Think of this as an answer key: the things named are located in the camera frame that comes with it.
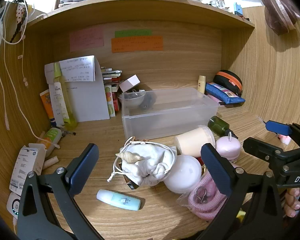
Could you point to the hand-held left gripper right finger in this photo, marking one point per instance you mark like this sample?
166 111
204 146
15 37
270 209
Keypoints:
215 170

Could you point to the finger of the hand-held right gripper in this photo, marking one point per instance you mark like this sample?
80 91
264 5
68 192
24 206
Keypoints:
278 128
262 148

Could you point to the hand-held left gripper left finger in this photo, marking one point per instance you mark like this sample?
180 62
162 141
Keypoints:
83 170

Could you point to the pink round device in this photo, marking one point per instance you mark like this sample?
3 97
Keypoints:
227 147

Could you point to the cream candle jar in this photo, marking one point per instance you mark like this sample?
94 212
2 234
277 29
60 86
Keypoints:
193 142

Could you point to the dark green glass bottle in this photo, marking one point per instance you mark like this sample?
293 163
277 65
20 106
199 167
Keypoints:
218 125

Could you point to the clear plastic storage box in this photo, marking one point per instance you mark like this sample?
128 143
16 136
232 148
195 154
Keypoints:
165 115

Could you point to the wooden desktop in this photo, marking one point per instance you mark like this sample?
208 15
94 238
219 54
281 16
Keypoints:
160 212

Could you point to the person's right hand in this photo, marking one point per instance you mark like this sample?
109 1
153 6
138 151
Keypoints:
293 202

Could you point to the white dome lamp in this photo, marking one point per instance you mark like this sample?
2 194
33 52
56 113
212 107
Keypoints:
182 173

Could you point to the light blue tube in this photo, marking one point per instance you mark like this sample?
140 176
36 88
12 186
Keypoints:
118 199

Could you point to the green and white tube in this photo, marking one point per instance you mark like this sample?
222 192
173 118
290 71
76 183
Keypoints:
51 137

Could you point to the beige spiral seashell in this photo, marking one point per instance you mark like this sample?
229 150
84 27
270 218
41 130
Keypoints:
130 157

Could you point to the white printed package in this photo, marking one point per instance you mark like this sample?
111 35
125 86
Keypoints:
26 167

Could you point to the blue patchwork pencil case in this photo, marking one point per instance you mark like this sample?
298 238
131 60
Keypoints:
222 93

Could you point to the pink flat pouch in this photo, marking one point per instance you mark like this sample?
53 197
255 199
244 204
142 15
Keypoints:
215 101

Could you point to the black case with orange zip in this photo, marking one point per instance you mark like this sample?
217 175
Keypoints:
228 80

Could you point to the yellow-green spray bottle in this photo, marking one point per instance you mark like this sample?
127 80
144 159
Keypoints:
62 100

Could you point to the orange tube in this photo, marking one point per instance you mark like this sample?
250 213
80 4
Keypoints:
48 105

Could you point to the white round charger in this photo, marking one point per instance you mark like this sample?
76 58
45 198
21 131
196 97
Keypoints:
13 203

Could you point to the stack of books and cards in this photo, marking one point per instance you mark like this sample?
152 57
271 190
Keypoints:
111 90

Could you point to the grey bowl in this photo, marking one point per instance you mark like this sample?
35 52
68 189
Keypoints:
133 100

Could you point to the cream lotion tube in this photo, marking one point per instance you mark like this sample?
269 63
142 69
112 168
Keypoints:
201 85

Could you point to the white and pink cube box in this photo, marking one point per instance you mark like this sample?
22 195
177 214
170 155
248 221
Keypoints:
129 83

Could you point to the brown round fabric item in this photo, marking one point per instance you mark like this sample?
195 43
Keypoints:
280 7

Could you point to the pink paper note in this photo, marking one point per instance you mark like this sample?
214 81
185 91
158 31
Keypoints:
86 40

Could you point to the orange paper note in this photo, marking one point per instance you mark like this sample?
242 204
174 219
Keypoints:
137 44

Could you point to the green paper note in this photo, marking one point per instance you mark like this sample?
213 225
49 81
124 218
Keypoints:
133 33

